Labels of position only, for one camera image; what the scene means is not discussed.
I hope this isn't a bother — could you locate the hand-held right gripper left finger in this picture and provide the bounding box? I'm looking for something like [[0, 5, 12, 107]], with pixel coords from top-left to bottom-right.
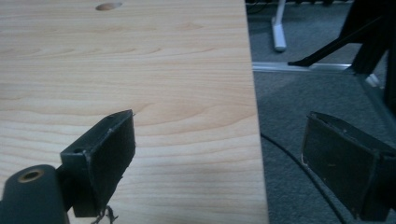
[[60, 108, 137, 218]]

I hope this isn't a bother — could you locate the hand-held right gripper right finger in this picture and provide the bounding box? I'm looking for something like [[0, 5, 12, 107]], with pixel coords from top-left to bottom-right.
[[301, 111, 396, 222]]

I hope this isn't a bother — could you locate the silver metal floor bar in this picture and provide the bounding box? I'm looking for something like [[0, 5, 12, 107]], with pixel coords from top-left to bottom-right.
[[251, 61, 356, 75]]

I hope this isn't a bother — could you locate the black stand leg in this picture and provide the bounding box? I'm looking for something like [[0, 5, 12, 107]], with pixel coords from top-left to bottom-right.
[[287, 0, 396, 76]]

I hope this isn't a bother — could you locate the white table leg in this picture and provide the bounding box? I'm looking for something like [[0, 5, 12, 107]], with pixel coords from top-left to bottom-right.
[[271, 0, 288, 53]]

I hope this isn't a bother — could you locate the black cable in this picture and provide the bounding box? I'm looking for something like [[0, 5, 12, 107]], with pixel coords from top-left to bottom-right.
[[261, 132, 348, 224]]

